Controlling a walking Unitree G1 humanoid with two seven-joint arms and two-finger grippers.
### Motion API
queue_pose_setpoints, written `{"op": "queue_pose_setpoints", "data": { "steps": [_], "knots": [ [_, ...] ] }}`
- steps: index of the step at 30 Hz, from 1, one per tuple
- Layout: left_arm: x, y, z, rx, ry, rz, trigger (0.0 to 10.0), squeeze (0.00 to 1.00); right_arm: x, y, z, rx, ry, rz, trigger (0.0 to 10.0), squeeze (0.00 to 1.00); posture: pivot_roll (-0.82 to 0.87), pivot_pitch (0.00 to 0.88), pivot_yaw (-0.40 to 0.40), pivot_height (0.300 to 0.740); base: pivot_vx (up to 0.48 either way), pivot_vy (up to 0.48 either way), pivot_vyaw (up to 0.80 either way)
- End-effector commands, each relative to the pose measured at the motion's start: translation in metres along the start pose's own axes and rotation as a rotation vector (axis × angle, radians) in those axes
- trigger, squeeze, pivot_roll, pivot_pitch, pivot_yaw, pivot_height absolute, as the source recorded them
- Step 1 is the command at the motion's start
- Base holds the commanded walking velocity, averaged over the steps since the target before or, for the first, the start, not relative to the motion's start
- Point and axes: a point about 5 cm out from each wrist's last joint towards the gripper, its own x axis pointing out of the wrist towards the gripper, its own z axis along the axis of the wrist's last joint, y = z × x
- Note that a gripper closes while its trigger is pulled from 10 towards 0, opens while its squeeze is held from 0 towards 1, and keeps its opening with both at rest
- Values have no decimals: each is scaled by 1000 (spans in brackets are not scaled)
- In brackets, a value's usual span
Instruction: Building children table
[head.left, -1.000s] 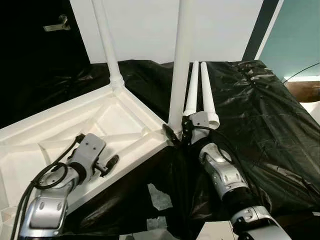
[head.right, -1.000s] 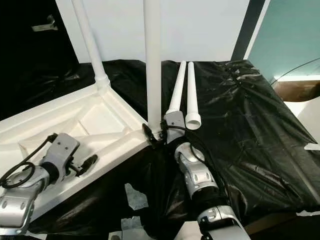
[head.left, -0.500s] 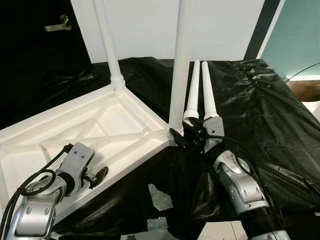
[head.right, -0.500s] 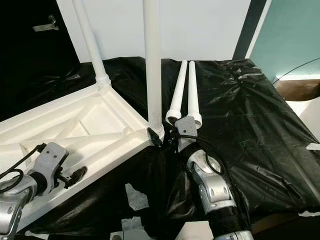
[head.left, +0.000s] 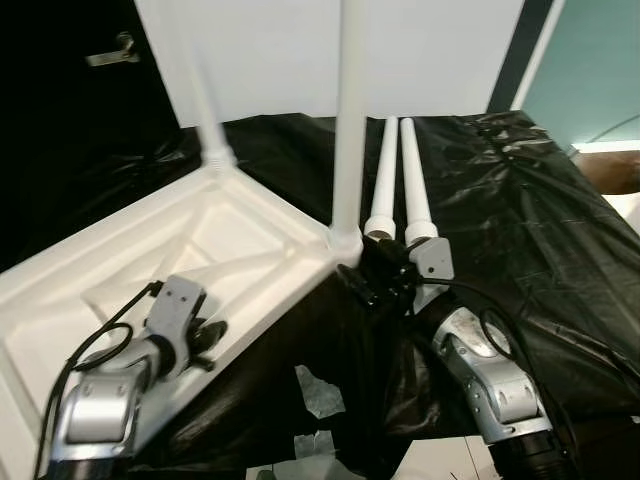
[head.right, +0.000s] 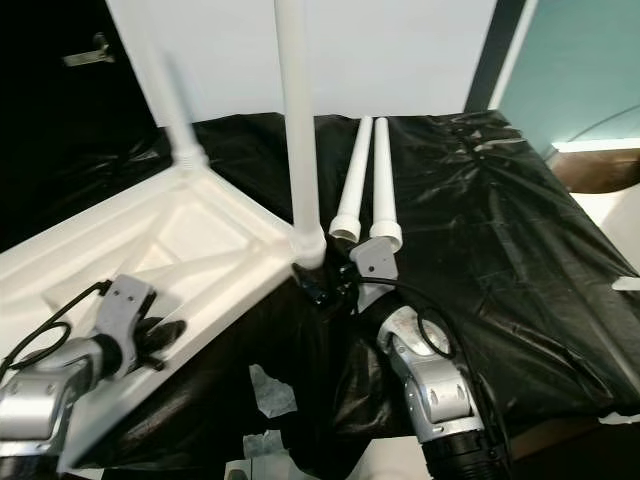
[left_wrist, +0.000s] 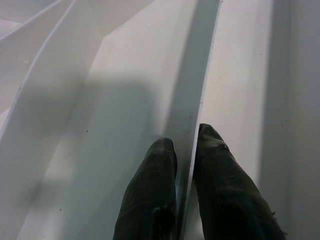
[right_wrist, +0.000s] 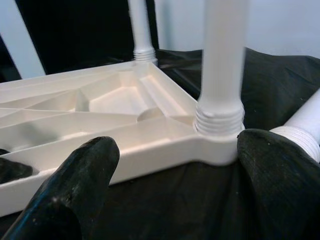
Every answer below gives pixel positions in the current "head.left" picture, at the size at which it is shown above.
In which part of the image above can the black plastic sheet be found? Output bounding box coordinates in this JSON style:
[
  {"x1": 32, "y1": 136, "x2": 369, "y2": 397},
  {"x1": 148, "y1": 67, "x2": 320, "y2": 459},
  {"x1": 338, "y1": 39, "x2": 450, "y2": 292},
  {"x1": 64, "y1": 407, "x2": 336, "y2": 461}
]
[{"x1": 0, "y1": 110, "x2": 640, "y2": 476}]

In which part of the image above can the brown wooden table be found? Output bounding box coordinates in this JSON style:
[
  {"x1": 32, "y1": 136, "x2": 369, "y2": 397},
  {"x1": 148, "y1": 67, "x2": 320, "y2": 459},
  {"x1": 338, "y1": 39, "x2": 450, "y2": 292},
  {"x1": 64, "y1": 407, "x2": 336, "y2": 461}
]
[{"x1": 575, "y1": 152, "x2": 640, "y2": 196}]

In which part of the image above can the black door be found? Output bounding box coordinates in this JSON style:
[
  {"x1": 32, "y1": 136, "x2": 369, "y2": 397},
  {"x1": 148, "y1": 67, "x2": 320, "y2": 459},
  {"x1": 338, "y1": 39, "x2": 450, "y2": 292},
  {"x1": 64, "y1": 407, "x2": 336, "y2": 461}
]
[{"x1": 0, "y1": 0, "x2": 183, "y2": 131}]

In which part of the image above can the teal glass panel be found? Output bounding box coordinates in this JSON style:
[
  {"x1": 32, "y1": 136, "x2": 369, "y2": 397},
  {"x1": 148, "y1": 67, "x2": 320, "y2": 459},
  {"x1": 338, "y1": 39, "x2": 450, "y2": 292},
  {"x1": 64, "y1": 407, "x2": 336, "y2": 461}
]
[{"x1": 518, "y1": 0, "x2": 640, "y2": 151}]

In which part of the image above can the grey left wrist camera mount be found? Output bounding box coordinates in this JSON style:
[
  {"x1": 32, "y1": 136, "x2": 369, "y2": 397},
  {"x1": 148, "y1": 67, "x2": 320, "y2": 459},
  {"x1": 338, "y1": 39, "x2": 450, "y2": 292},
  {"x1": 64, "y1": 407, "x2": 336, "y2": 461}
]
[{"x1": 150, "y1": 277, "x2": 206, "y2": 336}]

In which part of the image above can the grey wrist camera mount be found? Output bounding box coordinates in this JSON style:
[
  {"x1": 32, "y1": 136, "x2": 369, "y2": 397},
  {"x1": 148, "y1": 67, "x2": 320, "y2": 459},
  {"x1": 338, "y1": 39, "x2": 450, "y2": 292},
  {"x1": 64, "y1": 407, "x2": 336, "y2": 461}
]
[
  {"x1": 150, "y1": 277, "x2": 206, "y2": 336},
  {"x1": 410, "y1": 238, "x2": 453, "y2": 291}
]

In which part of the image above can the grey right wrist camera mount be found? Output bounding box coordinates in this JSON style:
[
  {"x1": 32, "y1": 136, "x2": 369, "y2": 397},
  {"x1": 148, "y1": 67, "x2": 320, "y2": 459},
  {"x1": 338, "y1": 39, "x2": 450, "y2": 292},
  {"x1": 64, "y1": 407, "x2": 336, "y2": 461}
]
[{"x1": 410, "y1": 238, "x2": 453, "y2": 291}]

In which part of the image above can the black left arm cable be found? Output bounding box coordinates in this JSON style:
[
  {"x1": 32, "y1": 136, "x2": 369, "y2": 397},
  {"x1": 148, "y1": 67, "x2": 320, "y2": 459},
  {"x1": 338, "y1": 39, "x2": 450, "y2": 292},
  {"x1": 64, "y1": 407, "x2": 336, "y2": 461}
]
[{"x1": 35, "y1": 280, "x2": 166, "y2": 480}]

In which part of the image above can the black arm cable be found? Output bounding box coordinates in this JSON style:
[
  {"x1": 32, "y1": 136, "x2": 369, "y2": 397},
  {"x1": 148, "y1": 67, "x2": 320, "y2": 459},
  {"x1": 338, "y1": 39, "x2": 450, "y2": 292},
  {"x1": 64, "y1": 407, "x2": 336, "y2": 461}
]
[
  {"x1": 435, "y1": 280, "x2": 583, "y2": 476},
  {"x1": 35, "y1": 280, "x2": 166, "y2": 480}
]

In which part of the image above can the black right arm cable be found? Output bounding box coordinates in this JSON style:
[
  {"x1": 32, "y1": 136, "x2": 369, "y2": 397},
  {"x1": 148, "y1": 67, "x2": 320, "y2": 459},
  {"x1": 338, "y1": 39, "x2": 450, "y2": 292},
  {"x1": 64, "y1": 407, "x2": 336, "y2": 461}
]
[{"x1": 435, "y1": 280, "x2": 583, "y2": 476}]

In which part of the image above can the dark door frame post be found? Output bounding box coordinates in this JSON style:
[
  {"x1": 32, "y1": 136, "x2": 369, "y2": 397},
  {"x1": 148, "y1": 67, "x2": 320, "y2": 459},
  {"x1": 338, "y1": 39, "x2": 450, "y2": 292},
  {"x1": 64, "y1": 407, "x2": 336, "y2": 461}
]
[{"x1": 487, "y1": 0, "x2": 563, "y2": 115}]

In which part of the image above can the silver door handle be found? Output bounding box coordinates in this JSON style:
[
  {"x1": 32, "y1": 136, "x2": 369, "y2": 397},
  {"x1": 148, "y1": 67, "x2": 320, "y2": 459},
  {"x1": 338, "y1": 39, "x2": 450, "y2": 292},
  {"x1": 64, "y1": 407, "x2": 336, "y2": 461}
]
[{"x1": 85, "y1": 32, "x2": 141, "y2": 66}]

